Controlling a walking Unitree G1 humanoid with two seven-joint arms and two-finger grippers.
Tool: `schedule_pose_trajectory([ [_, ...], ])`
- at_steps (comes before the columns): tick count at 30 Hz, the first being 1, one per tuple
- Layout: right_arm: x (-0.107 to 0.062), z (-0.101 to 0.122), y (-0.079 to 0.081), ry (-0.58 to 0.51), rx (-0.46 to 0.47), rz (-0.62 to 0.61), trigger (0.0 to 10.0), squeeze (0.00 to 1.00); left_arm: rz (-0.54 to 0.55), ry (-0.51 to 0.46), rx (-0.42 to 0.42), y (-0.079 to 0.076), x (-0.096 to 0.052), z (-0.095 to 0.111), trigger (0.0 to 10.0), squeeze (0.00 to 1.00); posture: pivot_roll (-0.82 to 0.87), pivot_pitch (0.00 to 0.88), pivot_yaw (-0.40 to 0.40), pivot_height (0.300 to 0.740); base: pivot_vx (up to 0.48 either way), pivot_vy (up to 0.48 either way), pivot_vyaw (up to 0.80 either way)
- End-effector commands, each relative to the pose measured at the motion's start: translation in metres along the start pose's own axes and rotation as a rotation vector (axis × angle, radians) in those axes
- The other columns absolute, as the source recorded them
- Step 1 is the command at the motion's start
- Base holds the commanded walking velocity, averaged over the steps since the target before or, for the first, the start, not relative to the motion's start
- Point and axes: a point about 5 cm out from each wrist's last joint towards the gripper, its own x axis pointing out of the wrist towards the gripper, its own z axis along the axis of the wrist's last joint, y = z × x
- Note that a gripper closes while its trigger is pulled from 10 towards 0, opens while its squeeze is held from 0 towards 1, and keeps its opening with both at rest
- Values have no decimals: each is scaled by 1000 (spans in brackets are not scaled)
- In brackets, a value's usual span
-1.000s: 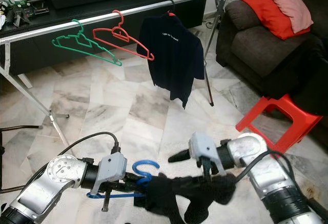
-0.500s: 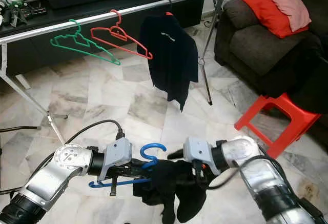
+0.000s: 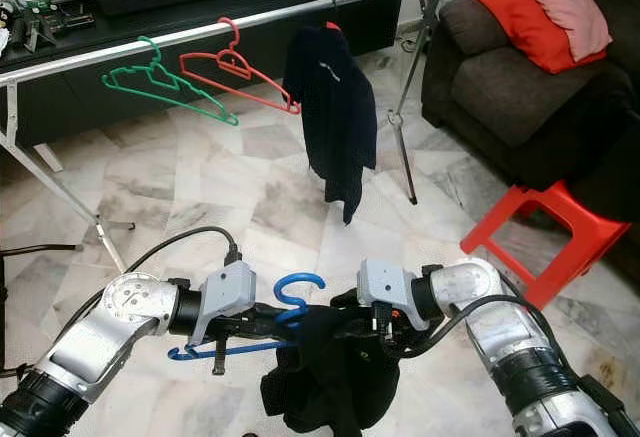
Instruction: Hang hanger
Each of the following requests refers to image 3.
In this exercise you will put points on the silver metal clothes rack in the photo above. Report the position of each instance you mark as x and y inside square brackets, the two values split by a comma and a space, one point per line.
[100, 55]

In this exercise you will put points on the navy shirt white lettering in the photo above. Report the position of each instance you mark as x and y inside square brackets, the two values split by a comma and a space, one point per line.
[335, 107]

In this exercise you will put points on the black remote control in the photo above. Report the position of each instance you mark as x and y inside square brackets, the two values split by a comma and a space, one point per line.
[35, 32]

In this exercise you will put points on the red pillow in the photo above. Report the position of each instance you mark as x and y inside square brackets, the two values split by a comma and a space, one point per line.
[500, 2]

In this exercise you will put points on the black folding table leg frame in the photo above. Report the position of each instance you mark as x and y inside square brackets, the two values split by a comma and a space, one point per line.
[30, 250]

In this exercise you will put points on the dark brown fabric sofa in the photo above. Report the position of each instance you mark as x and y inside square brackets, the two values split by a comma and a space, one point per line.
[510, 97]

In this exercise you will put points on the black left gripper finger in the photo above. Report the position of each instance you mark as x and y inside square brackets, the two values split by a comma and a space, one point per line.
[283, 316]
[287, 334]

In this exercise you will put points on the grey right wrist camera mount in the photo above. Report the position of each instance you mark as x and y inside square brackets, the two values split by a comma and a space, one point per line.
[388, 287]

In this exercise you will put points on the green plastic hanger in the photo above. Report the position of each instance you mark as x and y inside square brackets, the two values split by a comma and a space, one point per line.
[235, 120]

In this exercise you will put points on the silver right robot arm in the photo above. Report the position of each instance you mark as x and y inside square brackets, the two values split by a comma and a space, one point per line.
[530, 367]

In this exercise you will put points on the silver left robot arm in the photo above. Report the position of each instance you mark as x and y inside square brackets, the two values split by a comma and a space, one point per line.
[120, 347]

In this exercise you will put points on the black hanger hook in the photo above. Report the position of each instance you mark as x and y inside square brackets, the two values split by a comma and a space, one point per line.
[332, 5]

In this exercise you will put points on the blue plastic hanger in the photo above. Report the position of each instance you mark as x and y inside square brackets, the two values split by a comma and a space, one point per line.
[300, 277]

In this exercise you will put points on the pink pillow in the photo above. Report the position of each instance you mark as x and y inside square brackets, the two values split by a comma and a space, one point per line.
[570, 12]

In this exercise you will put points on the red plastic stool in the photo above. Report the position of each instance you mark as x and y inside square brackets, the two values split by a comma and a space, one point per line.
[570, 222]

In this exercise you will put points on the red plastic hanger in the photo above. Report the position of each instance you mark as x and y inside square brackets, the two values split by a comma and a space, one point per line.
[296, 109]

